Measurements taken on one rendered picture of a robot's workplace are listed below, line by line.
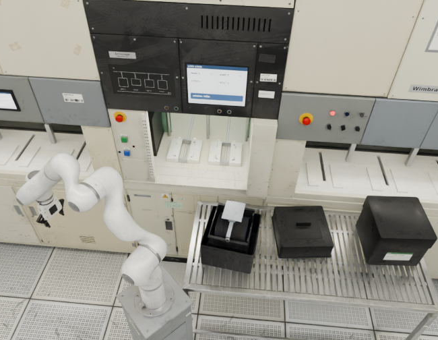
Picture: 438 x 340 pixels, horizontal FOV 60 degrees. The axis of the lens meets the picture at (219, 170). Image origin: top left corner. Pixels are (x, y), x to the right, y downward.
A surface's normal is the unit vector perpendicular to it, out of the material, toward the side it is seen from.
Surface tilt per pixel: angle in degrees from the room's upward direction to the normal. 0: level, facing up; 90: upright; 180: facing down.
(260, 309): 0
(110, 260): 0
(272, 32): 90
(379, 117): 90
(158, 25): 90
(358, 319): 0
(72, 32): 90
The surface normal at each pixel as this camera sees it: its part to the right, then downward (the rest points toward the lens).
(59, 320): 0.02, -0.72
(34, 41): -0.08, 0.69
